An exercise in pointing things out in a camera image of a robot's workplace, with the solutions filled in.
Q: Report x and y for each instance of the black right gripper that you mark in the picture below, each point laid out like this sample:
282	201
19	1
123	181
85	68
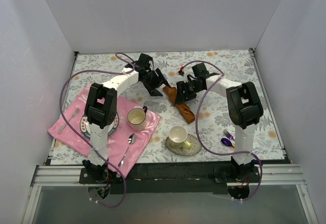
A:
184	91

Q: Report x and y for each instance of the floral patterned tablecloth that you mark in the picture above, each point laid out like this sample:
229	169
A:
228	68

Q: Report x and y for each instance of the aluminium frame rail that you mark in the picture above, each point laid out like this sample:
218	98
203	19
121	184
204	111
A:
170	193

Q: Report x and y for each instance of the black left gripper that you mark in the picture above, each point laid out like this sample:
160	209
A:
154	80

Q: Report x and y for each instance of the cream mug black handle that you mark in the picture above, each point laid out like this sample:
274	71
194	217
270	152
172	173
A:
137	118

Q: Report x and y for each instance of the white plate green rim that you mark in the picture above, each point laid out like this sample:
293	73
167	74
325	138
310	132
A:
86	130

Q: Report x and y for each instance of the pale green teacup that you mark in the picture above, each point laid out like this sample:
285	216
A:
178	137

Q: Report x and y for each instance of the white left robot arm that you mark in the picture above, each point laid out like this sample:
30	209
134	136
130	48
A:
101	108

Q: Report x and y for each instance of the orange-brown cloth napkin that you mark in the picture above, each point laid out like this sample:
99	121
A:
183	109

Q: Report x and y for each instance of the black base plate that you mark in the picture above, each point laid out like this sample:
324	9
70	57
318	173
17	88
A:
210	177

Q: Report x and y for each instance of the purple spoon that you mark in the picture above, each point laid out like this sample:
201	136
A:
227	142

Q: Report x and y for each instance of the woven round saucer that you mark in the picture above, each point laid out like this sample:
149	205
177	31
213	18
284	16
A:
196	146

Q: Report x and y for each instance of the purple fork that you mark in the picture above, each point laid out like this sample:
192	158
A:
228	135

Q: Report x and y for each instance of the pink floral placemat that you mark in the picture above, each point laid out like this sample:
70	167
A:
135	132

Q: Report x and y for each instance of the silver spoon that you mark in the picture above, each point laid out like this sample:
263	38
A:
131	141

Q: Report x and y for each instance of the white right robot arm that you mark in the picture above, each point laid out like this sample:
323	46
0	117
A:
245	110

